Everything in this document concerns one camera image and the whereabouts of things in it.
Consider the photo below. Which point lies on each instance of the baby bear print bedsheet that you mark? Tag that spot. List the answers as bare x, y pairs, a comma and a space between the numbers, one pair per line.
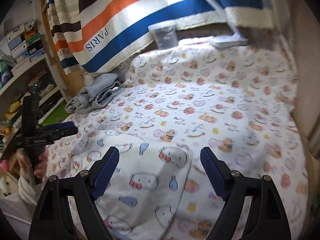
238, 102

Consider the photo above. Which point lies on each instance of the white cartoon cat print pants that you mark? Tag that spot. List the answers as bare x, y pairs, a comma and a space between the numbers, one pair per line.
145, 190

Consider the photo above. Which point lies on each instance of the grey folded garment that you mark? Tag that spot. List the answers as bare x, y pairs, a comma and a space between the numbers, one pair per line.
95, 96

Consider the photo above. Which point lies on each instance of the stacked storage boxes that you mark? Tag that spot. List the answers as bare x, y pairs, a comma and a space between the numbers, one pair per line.
25, 42

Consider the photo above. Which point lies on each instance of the white clip desk lamp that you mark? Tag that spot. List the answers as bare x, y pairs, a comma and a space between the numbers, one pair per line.
226, 41

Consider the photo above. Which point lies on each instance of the clear plastic jar white lid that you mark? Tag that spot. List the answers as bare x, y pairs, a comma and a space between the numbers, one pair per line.
164, 34

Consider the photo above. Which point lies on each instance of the white wooden shelf unit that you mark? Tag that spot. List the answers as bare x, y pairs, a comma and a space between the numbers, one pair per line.
31, 75

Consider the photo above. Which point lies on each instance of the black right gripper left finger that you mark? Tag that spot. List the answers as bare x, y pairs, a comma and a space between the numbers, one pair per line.
52, 218

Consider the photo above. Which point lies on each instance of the striped Paris curtain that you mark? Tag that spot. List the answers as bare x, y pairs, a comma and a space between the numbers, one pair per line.
98, 35

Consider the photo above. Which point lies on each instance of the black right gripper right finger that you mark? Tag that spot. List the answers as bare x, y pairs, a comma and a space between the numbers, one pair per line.
266, 218

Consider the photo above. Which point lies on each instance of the left hand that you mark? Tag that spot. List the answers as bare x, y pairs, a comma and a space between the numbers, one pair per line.
40, 169

